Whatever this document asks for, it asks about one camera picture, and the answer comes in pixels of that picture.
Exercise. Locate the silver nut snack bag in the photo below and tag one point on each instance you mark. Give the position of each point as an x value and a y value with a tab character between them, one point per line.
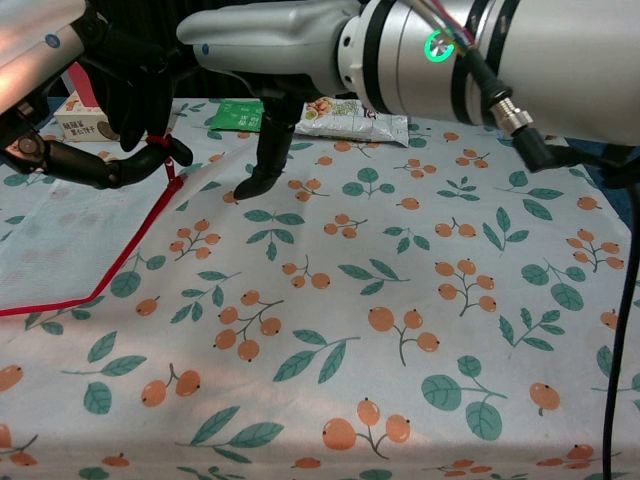
360	125

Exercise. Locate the white mesh zipper pouch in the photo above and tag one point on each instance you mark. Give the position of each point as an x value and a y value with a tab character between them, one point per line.
75	240

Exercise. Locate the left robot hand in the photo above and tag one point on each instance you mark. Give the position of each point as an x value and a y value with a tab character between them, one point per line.
135	100

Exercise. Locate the biscuit carton box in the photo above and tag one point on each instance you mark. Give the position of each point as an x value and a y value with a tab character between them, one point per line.
80	122

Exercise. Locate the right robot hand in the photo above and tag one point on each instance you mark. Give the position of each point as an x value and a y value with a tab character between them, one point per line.
270	35

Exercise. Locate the floral orange berry tablecloth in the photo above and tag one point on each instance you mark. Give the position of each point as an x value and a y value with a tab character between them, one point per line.
400	300

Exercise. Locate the green sachet packet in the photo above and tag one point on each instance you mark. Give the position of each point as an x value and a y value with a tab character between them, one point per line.
235	116

